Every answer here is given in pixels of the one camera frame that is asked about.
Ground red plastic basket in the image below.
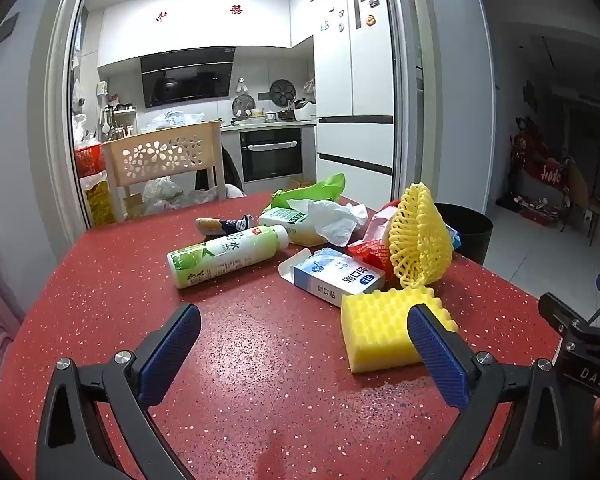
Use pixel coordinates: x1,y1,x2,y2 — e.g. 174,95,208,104
74,142,104,179

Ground white refrigerator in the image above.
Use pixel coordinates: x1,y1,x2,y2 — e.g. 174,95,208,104
312,0,396,199

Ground green plastic bag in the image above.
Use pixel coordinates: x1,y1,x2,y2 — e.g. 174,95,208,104
271,173,347,210

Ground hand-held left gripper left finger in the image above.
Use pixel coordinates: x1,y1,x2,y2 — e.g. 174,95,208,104
35,303,202,480

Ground white wall cabinets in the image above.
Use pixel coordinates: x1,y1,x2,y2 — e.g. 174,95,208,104
97,0,316,69

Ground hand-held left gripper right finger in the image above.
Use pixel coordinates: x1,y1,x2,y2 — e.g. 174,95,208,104
406,304,593,480

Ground yellow foam fruit net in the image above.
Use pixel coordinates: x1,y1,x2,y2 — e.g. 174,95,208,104
388,183,454,289

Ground red snack wrapper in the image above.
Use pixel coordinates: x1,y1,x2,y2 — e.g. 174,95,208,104
347,200,406,287

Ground black range hood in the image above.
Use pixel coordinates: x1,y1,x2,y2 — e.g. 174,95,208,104
140,45,237,109

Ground black trash bin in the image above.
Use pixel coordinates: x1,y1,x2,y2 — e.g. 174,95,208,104
432,202,495,266

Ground clear plastic bags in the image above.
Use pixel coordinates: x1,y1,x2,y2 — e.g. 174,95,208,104
142,177,217,216

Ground yellow wavy sponge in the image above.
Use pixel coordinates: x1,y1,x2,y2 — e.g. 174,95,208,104
340,285,460,374

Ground blue cracker wrapper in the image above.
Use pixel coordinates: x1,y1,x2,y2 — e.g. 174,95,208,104
195,214,255,236

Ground blue white bandage box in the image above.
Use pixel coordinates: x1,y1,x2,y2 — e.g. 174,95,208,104
278,247,386,309

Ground red fabric decoration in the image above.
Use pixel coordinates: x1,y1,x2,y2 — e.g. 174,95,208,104
509,117,573,192

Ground yellow printed bag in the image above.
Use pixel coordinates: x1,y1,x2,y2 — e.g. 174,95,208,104
83,175,117,227

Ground round dark pan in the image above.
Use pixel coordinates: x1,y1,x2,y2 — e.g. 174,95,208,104
269,78,298,106
231,94,255,119

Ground white green milk carton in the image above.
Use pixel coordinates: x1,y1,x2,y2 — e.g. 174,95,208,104
258,206,331,247

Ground crumpled white tissue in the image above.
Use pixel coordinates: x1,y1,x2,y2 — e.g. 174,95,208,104
286,198,369,248

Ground green white drink bottle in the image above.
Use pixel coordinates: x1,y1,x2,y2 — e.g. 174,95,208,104
166,224,290,290

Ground black built-in oven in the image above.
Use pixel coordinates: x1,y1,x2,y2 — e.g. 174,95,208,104
239,127,304,184

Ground white plastic bag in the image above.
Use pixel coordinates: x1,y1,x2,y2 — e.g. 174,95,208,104
139,110,206,134

